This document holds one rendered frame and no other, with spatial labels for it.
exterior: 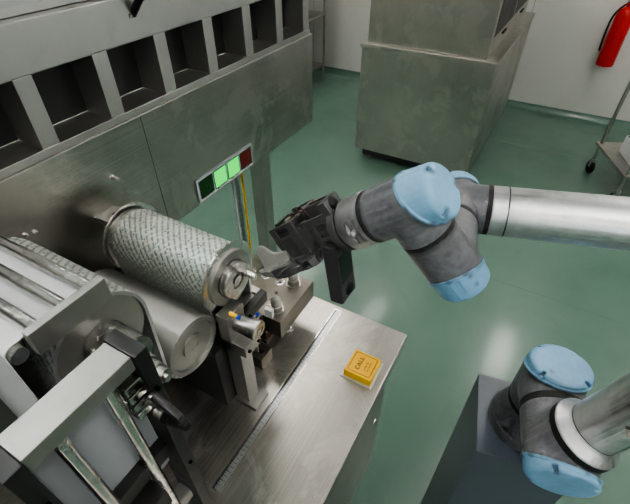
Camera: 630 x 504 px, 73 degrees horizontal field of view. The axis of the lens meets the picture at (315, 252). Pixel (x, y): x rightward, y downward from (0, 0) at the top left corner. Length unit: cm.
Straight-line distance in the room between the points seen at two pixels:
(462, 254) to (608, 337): 224
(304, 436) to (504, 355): 158
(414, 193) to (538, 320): 220
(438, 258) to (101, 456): 47
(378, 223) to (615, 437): 49
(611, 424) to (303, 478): 56
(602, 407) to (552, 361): 18
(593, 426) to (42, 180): 100
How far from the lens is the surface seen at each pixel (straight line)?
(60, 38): 91
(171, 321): 80
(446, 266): 56
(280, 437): 102
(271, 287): 110
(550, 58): 510
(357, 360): 109
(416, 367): 224
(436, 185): 51
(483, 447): 107
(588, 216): 69
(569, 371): 95
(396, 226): 53
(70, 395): 50
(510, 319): 260
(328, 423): 103
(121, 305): 66
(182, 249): 82
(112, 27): 97
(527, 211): 67
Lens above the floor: 182
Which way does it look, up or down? 41 degrees down
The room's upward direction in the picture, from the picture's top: straight up
